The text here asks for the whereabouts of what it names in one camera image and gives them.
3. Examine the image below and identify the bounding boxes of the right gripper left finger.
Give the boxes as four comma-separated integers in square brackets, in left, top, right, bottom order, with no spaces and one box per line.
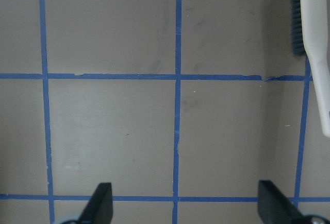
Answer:
[77,182,113,224]

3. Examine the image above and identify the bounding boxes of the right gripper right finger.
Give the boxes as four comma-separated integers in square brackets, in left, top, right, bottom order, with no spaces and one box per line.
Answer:
[257,180,309,224]

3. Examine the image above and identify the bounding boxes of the beige hand brush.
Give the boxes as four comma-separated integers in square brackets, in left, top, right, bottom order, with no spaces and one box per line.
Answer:
[291,0,329,137]

